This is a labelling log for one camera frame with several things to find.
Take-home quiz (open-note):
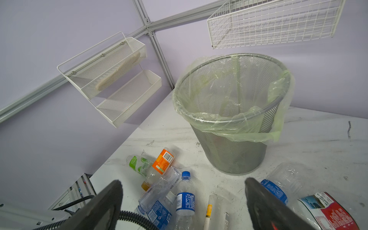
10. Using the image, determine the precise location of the small blue label bottle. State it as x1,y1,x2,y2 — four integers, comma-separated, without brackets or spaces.
136,191,176,230

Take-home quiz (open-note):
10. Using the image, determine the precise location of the aluminium front rail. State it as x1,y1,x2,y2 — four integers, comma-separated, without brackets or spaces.
48,173,96,210

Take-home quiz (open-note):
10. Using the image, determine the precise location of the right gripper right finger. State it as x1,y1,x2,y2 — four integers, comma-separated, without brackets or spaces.
244,177,313,230

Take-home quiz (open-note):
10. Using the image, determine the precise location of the red label crushed bottle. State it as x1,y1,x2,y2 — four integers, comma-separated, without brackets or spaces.
290,192,359,230

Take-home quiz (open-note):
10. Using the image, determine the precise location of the green label clear bottle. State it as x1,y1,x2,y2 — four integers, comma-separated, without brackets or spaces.
126,155,153,177

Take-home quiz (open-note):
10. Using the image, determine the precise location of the upright blue label bottle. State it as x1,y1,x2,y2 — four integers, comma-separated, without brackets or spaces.
174,171,196,230

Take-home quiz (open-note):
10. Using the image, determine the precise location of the white mesh two-tier shelf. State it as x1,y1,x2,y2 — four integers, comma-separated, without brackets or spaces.
57,32,162,127

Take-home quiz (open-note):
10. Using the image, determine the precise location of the grey mesh waste bin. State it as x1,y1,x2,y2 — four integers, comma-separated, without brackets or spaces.
172,53,291,175

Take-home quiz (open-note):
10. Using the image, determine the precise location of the white wire wall basket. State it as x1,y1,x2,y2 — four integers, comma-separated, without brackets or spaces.
207,0,346,49

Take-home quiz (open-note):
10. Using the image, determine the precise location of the orange label bottle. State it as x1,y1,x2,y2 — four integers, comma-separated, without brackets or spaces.
141,147,176,192

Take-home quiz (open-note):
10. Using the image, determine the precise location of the beige cloth in shelf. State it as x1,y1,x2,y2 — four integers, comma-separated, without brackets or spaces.
95,52,141,91

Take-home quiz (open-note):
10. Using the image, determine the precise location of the crushed clear bottle white cap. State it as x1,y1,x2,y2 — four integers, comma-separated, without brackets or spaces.
138,166,181,214

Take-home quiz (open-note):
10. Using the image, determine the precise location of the left black cable conduit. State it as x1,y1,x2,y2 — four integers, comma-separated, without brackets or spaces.
31,195,159,230

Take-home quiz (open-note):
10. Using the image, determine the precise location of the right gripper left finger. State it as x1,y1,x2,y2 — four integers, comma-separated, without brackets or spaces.
59,180,123,230

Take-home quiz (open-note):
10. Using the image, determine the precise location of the blue label bottle by bin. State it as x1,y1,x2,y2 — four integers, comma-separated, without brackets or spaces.
260,162,305,205

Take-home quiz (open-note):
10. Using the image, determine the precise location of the clear yellow label bottle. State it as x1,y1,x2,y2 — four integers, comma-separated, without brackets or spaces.
204,194,230,230

